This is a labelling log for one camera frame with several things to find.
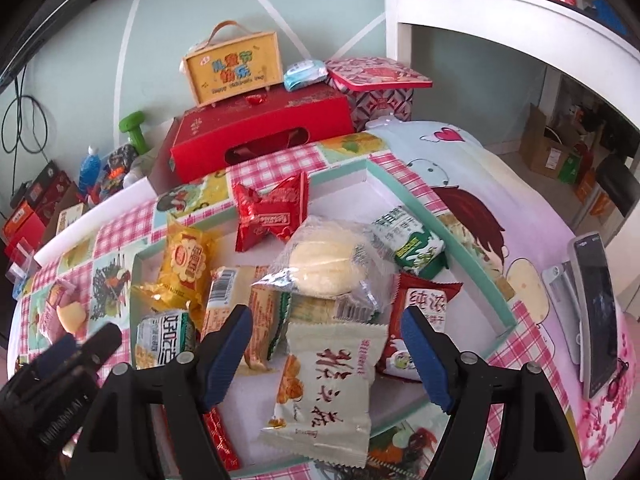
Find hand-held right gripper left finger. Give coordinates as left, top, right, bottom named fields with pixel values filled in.
left=67, top=304, right=255, bottom=480

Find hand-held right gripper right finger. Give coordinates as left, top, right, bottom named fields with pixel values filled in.
left=402, top=305, right=588, bottom=480

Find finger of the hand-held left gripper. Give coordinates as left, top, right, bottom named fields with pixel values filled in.
left=35, top=335, right=79, bottom=376
left=80, top=322, right=124, bottom=367

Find jelly cup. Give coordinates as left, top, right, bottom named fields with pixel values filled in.
left=55, top=301, right=91, bottom=336

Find red milk snack packet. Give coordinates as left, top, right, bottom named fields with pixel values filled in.
left=375, top=272, right=465, bottom=381

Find green grey biscuit packet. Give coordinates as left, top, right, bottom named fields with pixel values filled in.
left=135, top=310, right=197, bottom=371

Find orange barcode snack packet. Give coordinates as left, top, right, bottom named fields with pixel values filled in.
left=200, top=265, right=281, bottom=376

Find red patterned wafer packet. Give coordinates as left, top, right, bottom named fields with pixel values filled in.
left=202, top=406, right=242, bottom=472

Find cracker packet with green edge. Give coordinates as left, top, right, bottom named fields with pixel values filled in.
left=267, top=292, right=381, bottom=361

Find yellow bread packet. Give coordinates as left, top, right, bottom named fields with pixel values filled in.
left=131, top=217, right=216, bottom=328

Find green white snack packet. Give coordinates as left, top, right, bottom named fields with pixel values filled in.
left=370, top=206, right=448, bottom=281

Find clear round bun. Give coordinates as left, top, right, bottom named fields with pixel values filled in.
left=252, top=215, right=388, bottom=323

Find red candy packet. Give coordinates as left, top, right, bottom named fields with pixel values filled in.
left=231, top=170, right=310, bottom=253

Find white tray with teal rim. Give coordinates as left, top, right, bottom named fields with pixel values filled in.
left=129, top=157, right=516, bottom=478

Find pink snack packet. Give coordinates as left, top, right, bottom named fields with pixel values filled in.
left=35, top=280, right=76, bottom=341

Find clear plastic box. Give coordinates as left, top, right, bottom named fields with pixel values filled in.
left=5, top=242, right=41, bottom=286

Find yellow white card box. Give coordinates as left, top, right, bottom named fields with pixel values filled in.
left=54, top=202, right=88, bottom=236

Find stack of red boxes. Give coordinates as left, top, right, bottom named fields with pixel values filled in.
left=2, top=160, right=73, bottom=261

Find printed blanket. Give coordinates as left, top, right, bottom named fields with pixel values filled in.
left=365, top=120, right=640, bottom=461

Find clear plastic bottle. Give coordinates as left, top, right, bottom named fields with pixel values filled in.
left=122, top=157, right=156, bottom=188

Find blue bottle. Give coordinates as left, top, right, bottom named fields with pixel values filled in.
left=77, top=145, right=103, bottom=196

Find colourful toy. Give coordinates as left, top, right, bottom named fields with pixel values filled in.
left=97, top=144, right=140, bottom=193

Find black smartphone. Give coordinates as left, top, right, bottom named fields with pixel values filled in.
left=570, top=232, right=623, bottom=401

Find green dumbbell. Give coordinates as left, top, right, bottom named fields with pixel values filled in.
left=118, top=112, right=151, bottom=156

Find red gift box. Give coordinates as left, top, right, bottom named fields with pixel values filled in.
left=149, top=82, right=357, bottom=196

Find brown cardboard box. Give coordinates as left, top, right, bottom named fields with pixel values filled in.
left=519, top=105, right=583, bottom=181

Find black chair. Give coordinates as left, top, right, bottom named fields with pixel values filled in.
left=592, top=152, right=640, bottom=221

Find red patterned tin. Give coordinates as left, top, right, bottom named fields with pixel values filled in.
left=324, top=56, right=433, bottom=133

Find wet wipes packet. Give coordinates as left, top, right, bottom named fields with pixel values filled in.
left=282, top=57, right=331, bottom=92

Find white desk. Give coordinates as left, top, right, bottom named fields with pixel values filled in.
left=382, top=0, right=640, bottom=146

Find black cable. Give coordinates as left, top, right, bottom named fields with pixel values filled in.
left=0, top=67, right=51, bottom=156

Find yellow gift box with handle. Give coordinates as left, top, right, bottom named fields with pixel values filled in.
left=180, top=20, right=286, bottom=108

